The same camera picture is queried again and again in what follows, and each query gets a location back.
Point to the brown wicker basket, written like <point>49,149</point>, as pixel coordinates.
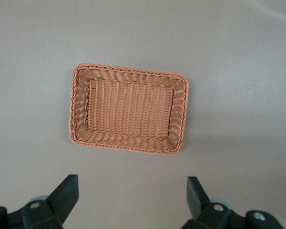
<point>131,109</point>

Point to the brown table cover sheet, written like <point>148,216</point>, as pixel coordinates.
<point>38,71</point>

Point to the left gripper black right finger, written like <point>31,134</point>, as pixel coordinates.
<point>200,207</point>

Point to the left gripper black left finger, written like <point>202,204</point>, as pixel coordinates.
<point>59,202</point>

